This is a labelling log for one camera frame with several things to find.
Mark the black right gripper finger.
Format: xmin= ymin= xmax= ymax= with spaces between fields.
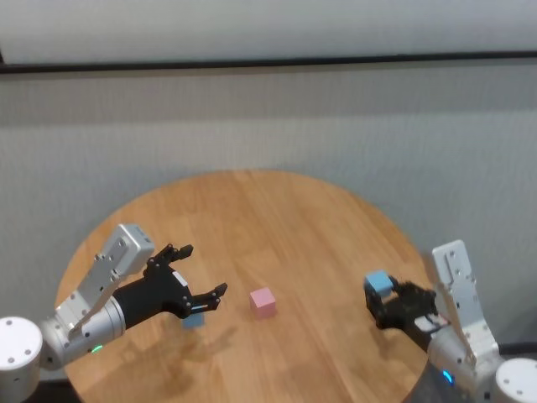
xmin=364 ymin=287 xmax=389 ymax=329
xmin=388 ymin=275 xmax=423 ymax=300

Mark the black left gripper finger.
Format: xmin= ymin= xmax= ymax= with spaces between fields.
xmin=184 ymin=283 xmax=229 ymax=315
xmin=153 ymin=242 xmax=195 ymax=266

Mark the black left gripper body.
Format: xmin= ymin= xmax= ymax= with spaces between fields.
xmin=111 ymin=255 xmax=198 ymax=333

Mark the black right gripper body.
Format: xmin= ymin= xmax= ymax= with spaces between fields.
xmin=377 ymin=288 xmax=452 ymax=350

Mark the pink wooden cube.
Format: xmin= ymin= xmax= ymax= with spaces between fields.
xmin=248 ymin=287 xmax=277 ymax=320

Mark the black floor bar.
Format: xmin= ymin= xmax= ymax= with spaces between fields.
xmin=498 ymin=342 xmax=537 ymax=354

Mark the black wall baseboard strip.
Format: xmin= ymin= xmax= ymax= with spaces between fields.
xmin=0 ymin=50 xmax=537 ymax=76

